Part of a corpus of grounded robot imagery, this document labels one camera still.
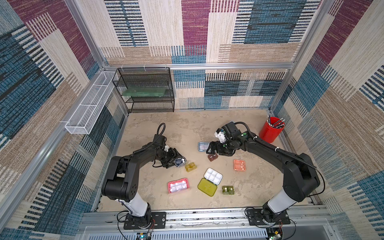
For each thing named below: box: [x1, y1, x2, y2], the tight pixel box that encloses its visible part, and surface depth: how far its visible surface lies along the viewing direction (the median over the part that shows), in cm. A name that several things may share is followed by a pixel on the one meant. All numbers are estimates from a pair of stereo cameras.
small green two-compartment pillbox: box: [222, 185, 235, 195], surface depth 83 cm
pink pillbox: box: [167, 178, 190, 194], surface depth 85 cm
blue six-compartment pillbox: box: [198, 141, 210, 152], surface depth 101 cm
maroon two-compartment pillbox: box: [207, 153, 219, 162], surface depth 96 cm
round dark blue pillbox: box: [174, 157, 186, 167], surface depth 95 cm
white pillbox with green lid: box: [197, 167, 223, 197], surface depth 87 cm
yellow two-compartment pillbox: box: [185, 162, 197, 173], surface depth 91 cm
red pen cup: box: [259, 115, 286, 144], surface depth 98 cm
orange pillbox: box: [233, 159, 246, 172], surface depth 92 cm
